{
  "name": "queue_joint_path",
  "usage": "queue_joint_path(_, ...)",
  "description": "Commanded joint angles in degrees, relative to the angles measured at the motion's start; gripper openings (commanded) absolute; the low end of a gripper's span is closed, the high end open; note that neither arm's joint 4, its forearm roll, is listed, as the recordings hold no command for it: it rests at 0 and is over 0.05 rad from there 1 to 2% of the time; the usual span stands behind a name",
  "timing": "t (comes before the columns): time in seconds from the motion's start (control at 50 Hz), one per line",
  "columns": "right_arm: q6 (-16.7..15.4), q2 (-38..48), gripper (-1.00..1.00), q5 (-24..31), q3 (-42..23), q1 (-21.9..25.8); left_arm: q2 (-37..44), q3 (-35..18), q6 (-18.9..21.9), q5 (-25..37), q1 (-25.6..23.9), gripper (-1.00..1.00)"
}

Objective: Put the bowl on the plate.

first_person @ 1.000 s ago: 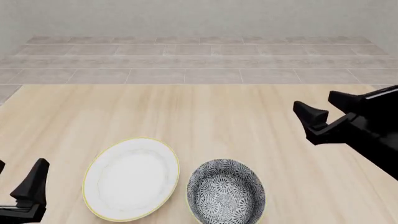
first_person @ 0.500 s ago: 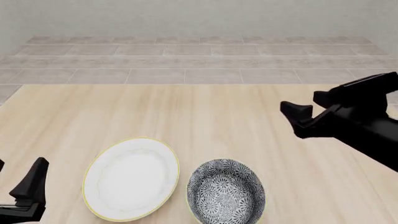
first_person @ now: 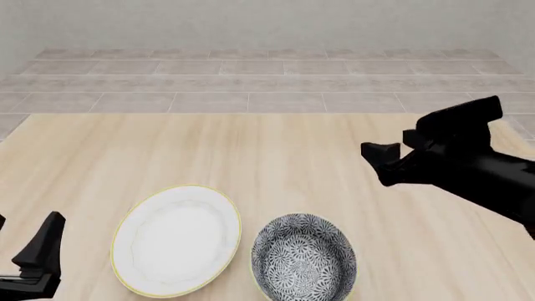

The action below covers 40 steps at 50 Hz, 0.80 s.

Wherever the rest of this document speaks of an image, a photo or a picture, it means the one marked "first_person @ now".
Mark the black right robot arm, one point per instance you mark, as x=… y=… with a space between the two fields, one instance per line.
x=489 y=182

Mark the white plate with yellow rim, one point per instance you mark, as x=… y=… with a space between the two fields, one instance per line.
x=175 y=241

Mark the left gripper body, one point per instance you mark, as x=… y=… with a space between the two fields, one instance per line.
x=35 y=283

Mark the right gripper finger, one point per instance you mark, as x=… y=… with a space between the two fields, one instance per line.
x=380 y=152
x=386 y=177

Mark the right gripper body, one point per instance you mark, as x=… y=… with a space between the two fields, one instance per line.
x=414 y=171

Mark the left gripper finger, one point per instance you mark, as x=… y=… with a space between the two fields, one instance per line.
x=42 y=247
x=1 y=222

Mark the black patterned bowl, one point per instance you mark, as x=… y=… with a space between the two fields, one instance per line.
x=303 y=260

